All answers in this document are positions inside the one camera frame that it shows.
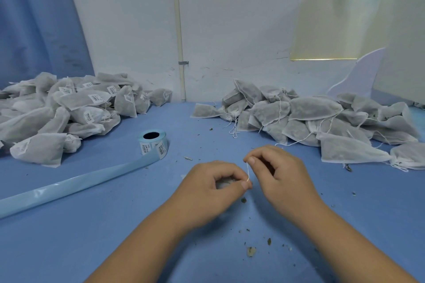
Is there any person's left hand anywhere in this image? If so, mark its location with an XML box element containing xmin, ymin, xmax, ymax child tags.
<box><xmin>165</xmin><ymin>161</ymin><xmax>254</xmax><ymax>234</ymax></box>

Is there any person's right hand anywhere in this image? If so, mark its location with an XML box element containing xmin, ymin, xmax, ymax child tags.
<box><xmin>243</xmin><ymin>145</ymin><xmax>328</xmax><ymax>229</ymax></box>

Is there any pile of unlabelled herb bags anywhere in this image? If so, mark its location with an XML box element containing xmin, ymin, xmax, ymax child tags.
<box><xmin>191</xmin><ymin>78</ymin><xmax>425</xmax><ymax>172</ymax></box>

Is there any blue label roll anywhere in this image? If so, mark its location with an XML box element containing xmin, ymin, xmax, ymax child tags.
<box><xmin>0</xmin><ymin>130</ymin><xmax>170</xmax><ymax>221</ymax></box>

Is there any pile of labelled herb bags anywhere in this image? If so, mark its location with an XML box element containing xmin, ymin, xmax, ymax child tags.
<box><xmin>0</xmin><ymin>71</ymin><xmax>174</xmax><ymax>168</ymax></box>

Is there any person's right forearm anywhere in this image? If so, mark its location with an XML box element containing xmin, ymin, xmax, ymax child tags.
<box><xmin>302</xmin><ymin>203</ymin><xmax>419</xmax><ymax>283</ymax></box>

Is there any person's left forearm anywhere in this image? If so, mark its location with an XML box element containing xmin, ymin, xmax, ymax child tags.
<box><xmin>85</xmin><ymin>210</ymin><xmax>193</xmax><ymax>283</ymax></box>

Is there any white curved board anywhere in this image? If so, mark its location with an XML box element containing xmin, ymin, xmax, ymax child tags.
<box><xmin>327</xmin><ymin>48</ymin><xmax>386</xmax><ymax>99</ymax></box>

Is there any large beige panel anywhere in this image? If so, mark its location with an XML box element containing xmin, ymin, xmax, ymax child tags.
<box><xmin>372</xmin><ymin>0</ymin><xmax>425</xmax><ymax>104</ymax></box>

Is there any blue curtain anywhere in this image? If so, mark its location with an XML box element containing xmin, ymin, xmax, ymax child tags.
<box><xmin>0</xmin><ymin>0</ymin><xmax>96</xmax><ymax>92</ymax></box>

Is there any white wall pipe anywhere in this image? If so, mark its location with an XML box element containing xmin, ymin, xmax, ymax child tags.
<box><xmin>170</xmin><ymin>0</ymin><xmax>187</xmax><ymax>103</ymax></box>

